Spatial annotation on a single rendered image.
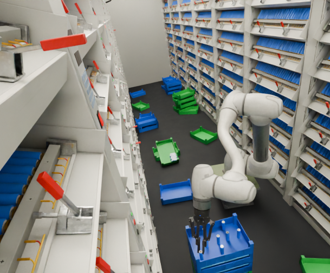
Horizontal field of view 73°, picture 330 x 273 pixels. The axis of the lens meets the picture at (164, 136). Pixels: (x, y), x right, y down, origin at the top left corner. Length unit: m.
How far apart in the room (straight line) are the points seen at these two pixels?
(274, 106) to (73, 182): 1.14
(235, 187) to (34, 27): 0.87
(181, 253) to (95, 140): 1.48
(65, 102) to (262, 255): 1.65
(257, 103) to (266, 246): 1.03
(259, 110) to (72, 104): 1.08
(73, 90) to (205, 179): 0.77
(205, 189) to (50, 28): 0.87
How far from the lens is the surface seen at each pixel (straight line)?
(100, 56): 1.11
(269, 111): 1.34
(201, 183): 1.06
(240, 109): 1.36
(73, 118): 0.44
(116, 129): 0.98
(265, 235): 1.93
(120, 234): 0.55
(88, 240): 0.31
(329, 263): 1.91
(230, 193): 1.02
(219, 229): 1.42
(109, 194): 0.53
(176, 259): 1.81
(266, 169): 1.76
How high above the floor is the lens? 1.55
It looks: 30 degrees down
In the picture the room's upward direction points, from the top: 11 degrees counter-clockwise
